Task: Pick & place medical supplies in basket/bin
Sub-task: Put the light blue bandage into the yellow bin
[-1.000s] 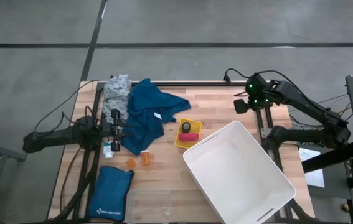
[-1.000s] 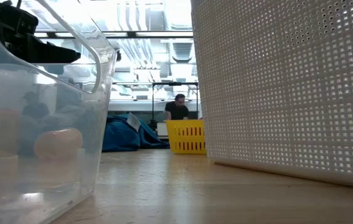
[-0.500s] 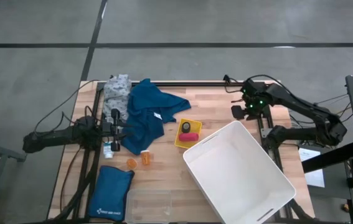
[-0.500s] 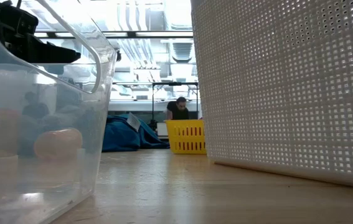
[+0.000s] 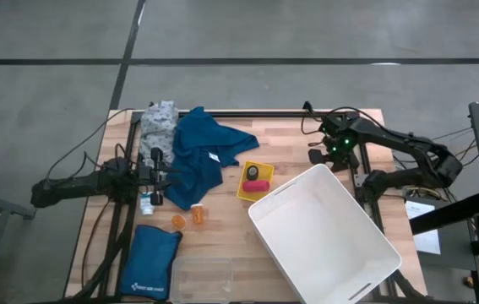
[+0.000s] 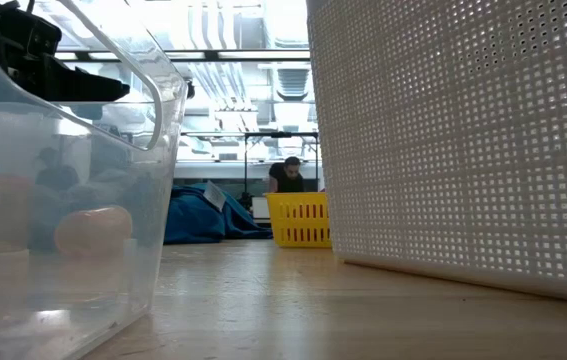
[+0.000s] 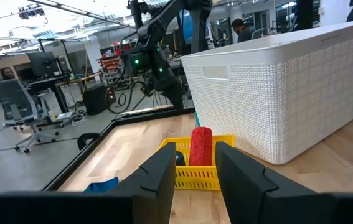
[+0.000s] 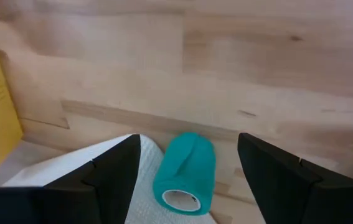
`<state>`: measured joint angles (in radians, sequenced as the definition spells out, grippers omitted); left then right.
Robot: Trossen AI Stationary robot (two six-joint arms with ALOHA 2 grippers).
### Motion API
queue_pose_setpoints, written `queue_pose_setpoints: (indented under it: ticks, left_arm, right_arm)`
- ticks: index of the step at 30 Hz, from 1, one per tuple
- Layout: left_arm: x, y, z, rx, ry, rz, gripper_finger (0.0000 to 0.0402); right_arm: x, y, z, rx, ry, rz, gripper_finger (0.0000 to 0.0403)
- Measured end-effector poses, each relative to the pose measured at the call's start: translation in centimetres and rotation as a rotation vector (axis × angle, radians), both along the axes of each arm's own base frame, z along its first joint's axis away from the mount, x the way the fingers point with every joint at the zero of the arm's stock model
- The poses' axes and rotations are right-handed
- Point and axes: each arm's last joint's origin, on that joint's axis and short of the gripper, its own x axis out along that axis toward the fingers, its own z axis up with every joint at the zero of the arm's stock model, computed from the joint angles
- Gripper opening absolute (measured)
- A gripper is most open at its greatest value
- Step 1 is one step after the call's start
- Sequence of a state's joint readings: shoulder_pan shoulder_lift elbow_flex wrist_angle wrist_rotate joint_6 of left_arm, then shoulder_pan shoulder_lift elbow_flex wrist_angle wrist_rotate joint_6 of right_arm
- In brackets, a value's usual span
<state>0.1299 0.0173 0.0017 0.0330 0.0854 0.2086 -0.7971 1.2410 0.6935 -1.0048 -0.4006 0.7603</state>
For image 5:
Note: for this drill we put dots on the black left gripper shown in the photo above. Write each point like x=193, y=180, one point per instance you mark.
x=156, y=177

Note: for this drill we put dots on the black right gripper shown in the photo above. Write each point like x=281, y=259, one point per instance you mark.
x=336, y=148

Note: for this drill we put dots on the blue scrub shirt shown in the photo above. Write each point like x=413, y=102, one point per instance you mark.
x=201, y=148

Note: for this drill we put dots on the orange pill bottle white cap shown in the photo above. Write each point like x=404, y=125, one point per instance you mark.
x=198, y=215

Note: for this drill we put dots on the white patterned hospital gown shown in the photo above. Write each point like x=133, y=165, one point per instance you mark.
x=159, y=126

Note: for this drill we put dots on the black bandage roll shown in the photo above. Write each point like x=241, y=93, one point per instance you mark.
x=252, y=172

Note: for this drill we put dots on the red bandage roll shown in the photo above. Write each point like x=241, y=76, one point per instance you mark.
x=256, y=186

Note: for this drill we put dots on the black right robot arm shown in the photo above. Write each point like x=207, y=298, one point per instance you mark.
x=412, y=145

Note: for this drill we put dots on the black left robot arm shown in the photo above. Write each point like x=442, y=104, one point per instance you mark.
x=74, y=186

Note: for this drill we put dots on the small yellow plastic basket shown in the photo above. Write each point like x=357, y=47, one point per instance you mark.
x=264, y=171

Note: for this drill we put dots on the large white plastic basket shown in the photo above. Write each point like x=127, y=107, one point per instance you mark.
x=328, y=236

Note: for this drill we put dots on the white medicine bottle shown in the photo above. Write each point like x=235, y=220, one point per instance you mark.
x=147, y=206

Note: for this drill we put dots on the small orange pill bottle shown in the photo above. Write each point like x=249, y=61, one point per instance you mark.
x=178, y=222

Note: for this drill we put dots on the blue first aid pouch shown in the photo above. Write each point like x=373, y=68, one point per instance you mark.
x=150, y=262

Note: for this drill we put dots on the clear plastic container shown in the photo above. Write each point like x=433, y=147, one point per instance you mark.
x=201, y=280

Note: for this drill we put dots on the white paper sheet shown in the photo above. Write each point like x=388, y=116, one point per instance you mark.
x=429, y=242

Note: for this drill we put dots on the black stand beam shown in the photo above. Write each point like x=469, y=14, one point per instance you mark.
x=450, y=213

